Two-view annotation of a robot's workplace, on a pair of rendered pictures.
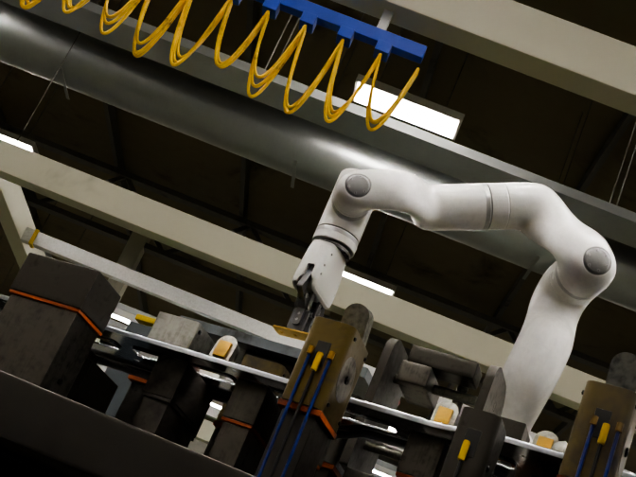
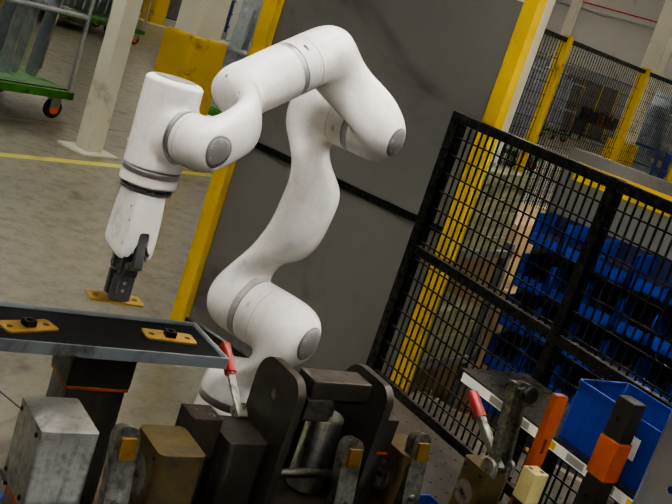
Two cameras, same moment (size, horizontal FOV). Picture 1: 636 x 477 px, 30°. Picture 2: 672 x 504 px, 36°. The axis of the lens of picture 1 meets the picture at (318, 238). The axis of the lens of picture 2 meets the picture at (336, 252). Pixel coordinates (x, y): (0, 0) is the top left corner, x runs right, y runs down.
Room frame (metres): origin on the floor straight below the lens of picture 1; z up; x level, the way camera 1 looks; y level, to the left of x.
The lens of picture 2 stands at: (1.03, 1.07, 1.72)
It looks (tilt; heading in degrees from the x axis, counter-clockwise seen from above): 13 degrees down; 300
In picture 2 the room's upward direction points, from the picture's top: 18 degrees clockwise
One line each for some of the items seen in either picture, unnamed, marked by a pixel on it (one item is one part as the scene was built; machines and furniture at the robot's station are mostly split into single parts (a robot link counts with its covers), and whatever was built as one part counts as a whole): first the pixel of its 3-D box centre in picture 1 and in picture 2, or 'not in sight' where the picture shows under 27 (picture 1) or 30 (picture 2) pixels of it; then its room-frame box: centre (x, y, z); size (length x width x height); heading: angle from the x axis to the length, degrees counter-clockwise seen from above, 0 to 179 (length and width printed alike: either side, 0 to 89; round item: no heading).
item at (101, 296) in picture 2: (296, 332); (115, 295); (2.01, -0.03, 1.22); 0.08 x 0.04 x 0.01; 61
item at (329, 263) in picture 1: (322, 272); (138, 216); (2.01, -0.03, 1.35); 0.10 x 0.07 x 0.11; 151
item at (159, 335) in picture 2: not in sight; (170, 334); (1.97, -0.13, 1.17); 0.08 x 0.04 x 0.01; 61
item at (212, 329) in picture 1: (279, 361); (101, 334); (2.01, -0.02, 1.16); 0.37 x 0.14 x 0.02; 66
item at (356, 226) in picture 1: (350, 205); (166, 123); (2.01, -0.03, 1.49); 0.09 x 0.08 x 0.13; 178
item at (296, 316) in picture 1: (299, 310); (125, 281); (1.99, -0.02, 1.25); 0.03 x 0.03 x 0.07; 61
